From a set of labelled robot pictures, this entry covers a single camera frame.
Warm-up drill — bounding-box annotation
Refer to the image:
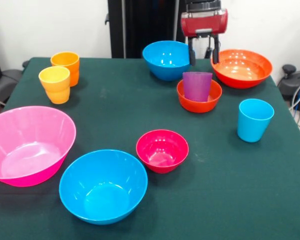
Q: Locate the blue cup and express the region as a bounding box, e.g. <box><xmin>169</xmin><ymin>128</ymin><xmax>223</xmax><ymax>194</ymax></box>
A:
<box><xmin>237</xmin><ymin>98</ymin><xmax>275</xmax><ymax>143</ymax></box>

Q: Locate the small orange-red bowl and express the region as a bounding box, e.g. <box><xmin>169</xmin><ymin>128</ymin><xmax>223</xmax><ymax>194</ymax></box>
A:
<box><xmin>176</xmin><ymin>79</ymin><xmax>223</xmax><ymax>114</ymax></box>

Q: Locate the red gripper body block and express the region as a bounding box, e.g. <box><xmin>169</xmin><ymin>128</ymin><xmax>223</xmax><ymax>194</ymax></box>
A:
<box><xmin>181</xmin><ymin>8</ymin><xmax>229</xmax><ymax>38</ymax></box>

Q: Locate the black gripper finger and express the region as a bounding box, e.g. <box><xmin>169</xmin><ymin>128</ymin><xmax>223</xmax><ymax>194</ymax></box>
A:
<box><xmin>188</xmin><ymin>37</ymin><xmax>197</xmax><ymax>67</ymax></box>
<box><xmin>211</xmin><ymin>35</ymin><xmax>220</xmax><ymax>65</ymax></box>

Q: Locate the orange cup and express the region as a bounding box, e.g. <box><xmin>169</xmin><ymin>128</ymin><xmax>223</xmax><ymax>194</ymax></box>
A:
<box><xmin>50</xmin><ymin>51</ymin><xmax>81</xmax><ymax>88</ymax></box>

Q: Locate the large pink bowl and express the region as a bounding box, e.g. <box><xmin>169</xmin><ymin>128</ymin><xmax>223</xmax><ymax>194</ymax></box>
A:
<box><xmin>0</xmin><ymin>105</ymin><xmax>77</xmax><ymax>188</ymax></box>

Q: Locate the small magenta bowl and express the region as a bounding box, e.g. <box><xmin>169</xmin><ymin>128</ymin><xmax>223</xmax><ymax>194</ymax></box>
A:
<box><xmin>135</xmin><ymin>129</ymin><xmax>190</xmax><ymax>175</ymax></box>

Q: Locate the large orange-red bowl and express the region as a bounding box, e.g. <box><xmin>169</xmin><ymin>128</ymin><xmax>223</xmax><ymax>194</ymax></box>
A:
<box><xmin>211</xmin><ymin>49</ymin><xmax>273</xmax><ymax>90</ymax></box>

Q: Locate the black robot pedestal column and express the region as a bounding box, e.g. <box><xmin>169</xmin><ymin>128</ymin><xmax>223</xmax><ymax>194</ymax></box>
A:
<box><xmin>105</xmin><ymin>0</ymin><xmax>192</xmax><ymax>59</ymax></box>

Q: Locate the black hanging cable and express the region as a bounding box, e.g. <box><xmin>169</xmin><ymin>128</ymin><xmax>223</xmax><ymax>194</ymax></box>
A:
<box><xmin>205</xmin><ymin>37</ymin><xmax>213</xmax><ymax>60</ymax></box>

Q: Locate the purple cup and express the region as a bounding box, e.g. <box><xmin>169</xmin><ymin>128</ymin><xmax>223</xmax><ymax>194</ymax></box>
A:
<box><xmin>182</xmin><ymin>71</ymin><xmax>213</xmax><ymax>103</ymax></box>

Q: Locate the large blue bowl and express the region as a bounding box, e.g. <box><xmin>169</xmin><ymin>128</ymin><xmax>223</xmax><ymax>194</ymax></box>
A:
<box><xmin>58</xmin><ymin>149</ymin><xmax>149</xmax><ymax>226</ymax></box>

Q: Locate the medium blue bowl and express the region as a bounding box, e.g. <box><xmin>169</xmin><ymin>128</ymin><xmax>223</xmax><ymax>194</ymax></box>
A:
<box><xmin>142</xmin><ymin>40</ymin><xmax>192</xmax><ymax>82</ymax></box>

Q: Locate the yellow cup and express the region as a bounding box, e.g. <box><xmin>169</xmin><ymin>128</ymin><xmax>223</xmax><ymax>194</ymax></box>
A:
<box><xmin>38</xmin><ymin>65</ymin><xmax>71</xmax><ymax>105</ymax></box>

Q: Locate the tangle of floor cables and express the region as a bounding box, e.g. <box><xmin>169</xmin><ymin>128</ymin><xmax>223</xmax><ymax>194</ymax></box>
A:
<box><xmin>288</xmin><ymin>77</ymin><xmax>300</xmax><ymax>136</ymax></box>

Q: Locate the dark green table cloth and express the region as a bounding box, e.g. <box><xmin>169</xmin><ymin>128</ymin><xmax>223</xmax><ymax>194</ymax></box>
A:
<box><xmin>0</xmin><ymin>57</ymin><xmax>300</xmax><ymax>240</ymax></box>

